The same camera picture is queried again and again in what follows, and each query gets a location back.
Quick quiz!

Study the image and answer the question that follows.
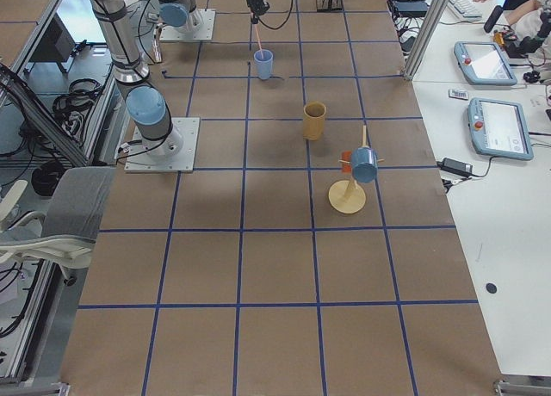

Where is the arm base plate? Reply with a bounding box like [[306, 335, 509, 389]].
[[124, 117, 201, 173], [159, 9, 216, 42]]

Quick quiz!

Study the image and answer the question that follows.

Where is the white keyboard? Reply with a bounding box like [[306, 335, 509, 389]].
[[448, 0, 482, 21]]

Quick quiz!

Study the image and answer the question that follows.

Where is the teach pendant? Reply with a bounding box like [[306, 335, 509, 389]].
[[454, 41, 517, 86], [467, 98, 534, 161]]

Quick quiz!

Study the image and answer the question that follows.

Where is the orange hanging cup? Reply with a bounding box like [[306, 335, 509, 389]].
[[339, 151, 351, 173]]

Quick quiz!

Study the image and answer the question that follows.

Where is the grey office chair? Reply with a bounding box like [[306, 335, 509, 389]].
[[1, 166, 115, 286]]

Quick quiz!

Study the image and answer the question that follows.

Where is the wooden cup tree stand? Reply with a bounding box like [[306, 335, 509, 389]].
[[328, 125, 383, 214]]

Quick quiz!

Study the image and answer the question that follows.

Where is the dark blue hanging cup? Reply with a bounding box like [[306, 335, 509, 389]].
[[350, 146, 378, 183]]

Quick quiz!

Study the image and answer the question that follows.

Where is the black power adapter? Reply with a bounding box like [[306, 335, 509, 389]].
[[436, 158, 473, 178]]

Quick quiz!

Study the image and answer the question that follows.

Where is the teach pendant far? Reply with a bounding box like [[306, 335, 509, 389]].
[[454, 41, 517, 86]]

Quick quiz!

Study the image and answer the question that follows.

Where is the light blue cup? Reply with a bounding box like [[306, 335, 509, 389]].
[[253, 49, 274, 80]]

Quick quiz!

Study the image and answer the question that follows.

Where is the aluminium frame post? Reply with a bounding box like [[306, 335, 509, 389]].
[[402, 0, 449, 81]]

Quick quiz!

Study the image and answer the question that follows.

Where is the teach pendant near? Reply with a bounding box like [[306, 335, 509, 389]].
[[467, 98, 534, 161]]

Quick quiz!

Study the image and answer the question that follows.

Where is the pink chopstick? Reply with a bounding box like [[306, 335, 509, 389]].
[[253, 23, 264, 58]]

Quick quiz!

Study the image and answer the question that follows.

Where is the bamboo chopstick holder cup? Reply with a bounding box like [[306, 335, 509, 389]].
[[302, 102, 326, 140]]

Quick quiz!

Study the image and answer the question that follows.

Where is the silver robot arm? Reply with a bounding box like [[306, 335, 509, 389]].
[[158, 0, 203, 33], [90, 0, 199, 158]]

